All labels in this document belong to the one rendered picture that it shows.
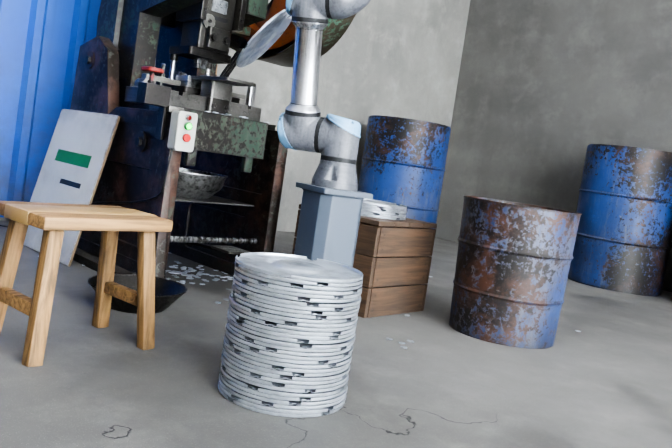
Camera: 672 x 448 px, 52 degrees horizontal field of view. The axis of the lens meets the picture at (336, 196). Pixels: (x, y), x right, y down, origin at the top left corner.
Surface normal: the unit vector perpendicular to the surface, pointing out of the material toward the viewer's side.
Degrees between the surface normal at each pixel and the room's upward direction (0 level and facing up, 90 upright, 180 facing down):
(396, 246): 90
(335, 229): 90
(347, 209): 90
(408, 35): 90
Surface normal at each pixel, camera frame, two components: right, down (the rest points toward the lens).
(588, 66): -0.70, -0.07
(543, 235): 0.14, 0.11
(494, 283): -0.51, 0.00
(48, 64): 0.70, 0.14
